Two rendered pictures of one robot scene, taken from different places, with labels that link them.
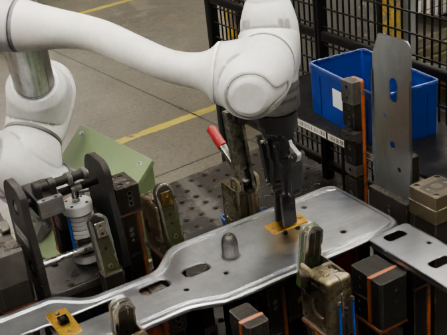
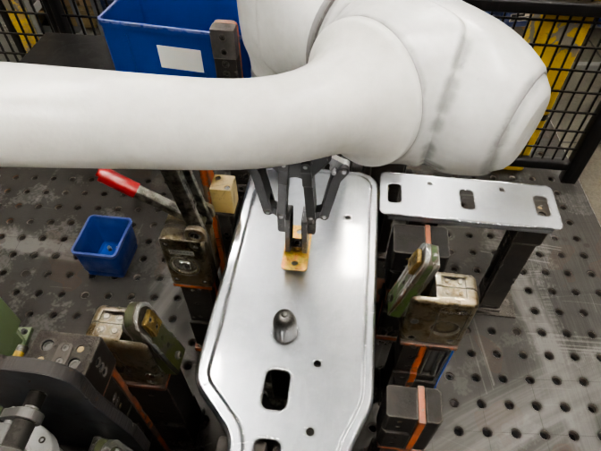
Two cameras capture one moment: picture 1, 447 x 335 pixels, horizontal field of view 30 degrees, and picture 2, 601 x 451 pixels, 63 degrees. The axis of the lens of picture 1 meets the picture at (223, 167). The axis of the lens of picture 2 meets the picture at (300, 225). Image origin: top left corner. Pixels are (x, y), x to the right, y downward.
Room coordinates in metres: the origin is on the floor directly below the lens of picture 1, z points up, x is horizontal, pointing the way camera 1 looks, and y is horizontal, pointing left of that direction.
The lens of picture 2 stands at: (1.16, 0.25, 1.59)
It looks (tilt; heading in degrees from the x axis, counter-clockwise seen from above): 49 degrees down; 305
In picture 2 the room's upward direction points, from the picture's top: straight up
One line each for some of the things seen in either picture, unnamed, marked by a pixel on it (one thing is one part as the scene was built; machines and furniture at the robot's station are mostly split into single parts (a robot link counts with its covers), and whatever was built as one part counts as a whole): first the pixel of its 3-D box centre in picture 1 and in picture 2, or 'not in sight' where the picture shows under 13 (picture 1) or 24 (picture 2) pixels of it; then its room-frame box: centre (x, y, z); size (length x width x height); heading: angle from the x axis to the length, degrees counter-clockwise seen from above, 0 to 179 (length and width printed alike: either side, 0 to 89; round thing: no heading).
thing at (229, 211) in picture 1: (246, 252); (202, 291); (1.56, -0.03, 0.88); 0.07 x 0.06 x 0.35; 28
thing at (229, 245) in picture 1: (229, 247); (284, 326); (1.36, 0.01, 1.02); 0.03 x 0.03 x 0.07
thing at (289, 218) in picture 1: (288, 208); (305, 230); (1.41, -0.11, 1.06); 0.03 x 0.01 x 0.07; 118
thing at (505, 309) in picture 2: not in sight; (508, 261); (1.16, -0.42, 0.84); 0.11 x 0.06 x 0.29; 28
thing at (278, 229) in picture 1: (286, 221); (297, 245); (1.42, -0.11, 1.02); 0.08 x 0.04 x 0.01; 118
